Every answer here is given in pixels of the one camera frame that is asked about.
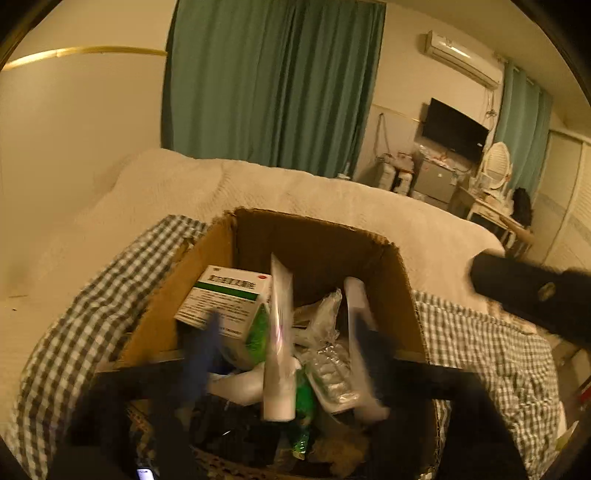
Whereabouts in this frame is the clear plastic blister packaging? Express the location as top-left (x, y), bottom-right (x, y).
top-left (293, 288), bottom-right (365, 414)

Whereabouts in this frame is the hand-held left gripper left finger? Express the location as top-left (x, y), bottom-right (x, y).
top-left (46, 309), bottom-right (223, 480)

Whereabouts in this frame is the white louvred wardrobe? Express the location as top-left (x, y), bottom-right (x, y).
top-left (526, 129), bottom-right (591, 278)

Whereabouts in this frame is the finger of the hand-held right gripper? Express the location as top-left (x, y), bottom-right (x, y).
top-left (470, 251), bottom-right (555, 321)

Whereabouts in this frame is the grey small cabinet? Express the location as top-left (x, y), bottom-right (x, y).
top-left (413, 157), bottom-right (462, 204)

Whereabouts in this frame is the black wall television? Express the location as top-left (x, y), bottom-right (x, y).
top-left (422, 97), bottom-right (490, 163)

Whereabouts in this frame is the white plastic item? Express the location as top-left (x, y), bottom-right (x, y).
top-left (344, 276), bottom-right (391, 423)

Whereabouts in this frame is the white vanity table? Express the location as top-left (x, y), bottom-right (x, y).
top-left (466, 187), bottom-right (534, 259)

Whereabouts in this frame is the cream crumpled cloth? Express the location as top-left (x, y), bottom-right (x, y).
top-left (316, 436), bottom-right (368, 477)

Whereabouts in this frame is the white oval vanity mirror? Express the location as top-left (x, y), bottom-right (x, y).
top-left (480, 142), bottom-right (513, 192)

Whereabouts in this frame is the black plastic bag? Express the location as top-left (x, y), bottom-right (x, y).
top-left (191, 396), bottom-right (280, 468)

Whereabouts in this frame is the green foil packet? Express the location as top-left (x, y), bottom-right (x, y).
top-left (288, 369), bottom-right (317, 457)

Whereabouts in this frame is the brown cardboard box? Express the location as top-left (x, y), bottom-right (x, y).
top-left (97, 208), bottom-right (451, 480)

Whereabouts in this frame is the white bed blanket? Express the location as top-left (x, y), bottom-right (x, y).
top-left (0, 148), bottom-right (506, 444)

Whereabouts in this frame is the green and white medicine box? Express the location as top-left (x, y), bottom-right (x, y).
top-left (174, 265), bottom-right (273, 370)

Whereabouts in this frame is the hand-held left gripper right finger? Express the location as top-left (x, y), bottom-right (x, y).
top-left (353, 318), bottom-right (532, 480)

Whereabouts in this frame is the black bag on vanity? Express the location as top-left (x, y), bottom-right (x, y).
top-left (512, 187), bottom-right (533, 227)

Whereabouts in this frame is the wide green curtain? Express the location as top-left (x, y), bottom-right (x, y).
top-left (161, 0), bottom-right (386, 178)

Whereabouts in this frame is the white wall air conditioner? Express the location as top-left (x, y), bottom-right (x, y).
top-left (425, 30), bottom-right (504, 90)

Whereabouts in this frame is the green checked cloth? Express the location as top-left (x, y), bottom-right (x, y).
top-left (9, 215), bottom-right (566, 480)

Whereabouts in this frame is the white squeeze tube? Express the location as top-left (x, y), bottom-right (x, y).
top-left (262, 253), bottom-right (296, 422)

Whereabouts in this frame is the narrow green curtain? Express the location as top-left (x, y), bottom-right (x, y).
top-left (492, 62), bottom-right (554, 199)

